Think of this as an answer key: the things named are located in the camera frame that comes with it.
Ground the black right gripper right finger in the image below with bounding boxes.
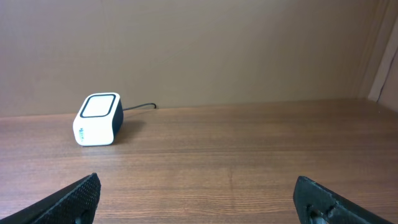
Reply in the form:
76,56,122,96
293,176,392,224

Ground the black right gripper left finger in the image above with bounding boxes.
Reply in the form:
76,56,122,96
1,173,101,224

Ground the white barcode scanner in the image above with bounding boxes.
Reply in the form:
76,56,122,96
73,92,124,146

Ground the black scanner cable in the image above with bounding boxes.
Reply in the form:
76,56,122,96
122,103,157,111

